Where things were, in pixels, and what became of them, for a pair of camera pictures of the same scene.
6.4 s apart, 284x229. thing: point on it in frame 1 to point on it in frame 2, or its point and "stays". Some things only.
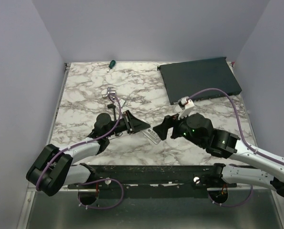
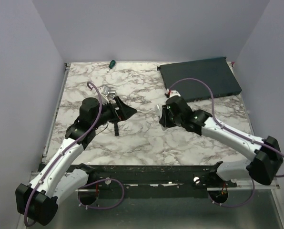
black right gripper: x=161 y=130 to x=164 y=120
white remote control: x=152 y=135 to x=158 y=109
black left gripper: x=132 y=123 to x=124 y=112
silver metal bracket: x=113 y=92 stays
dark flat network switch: x=183 y=79 stays
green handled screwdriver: x=112 y=64 stays
